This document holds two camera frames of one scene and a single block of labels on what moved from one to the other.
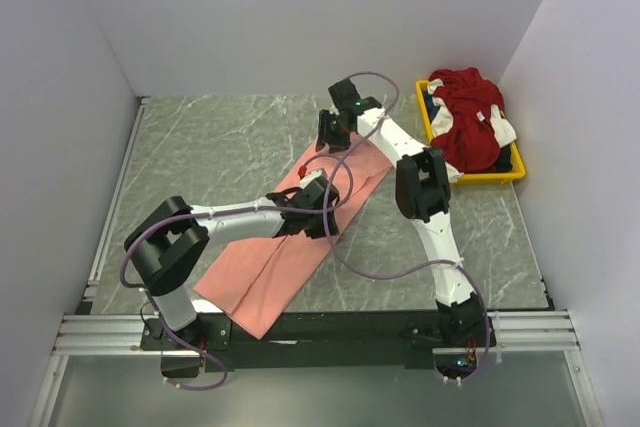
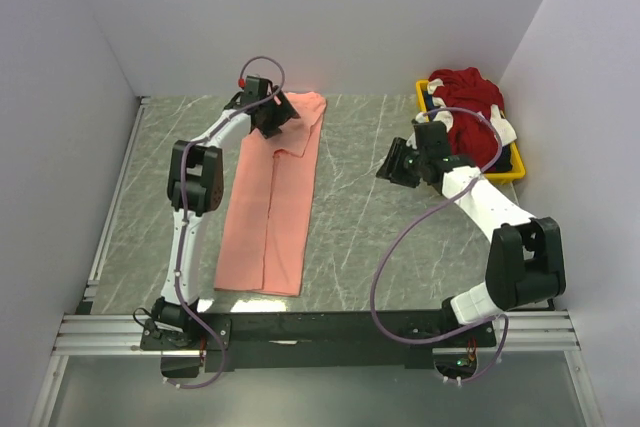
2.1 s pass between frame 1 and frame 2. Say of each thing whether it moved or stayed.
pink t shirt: moved
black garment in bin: stayed
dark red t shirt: stayed
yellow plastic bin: stayed
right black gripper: moved
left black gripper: moved
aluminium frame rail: stayed
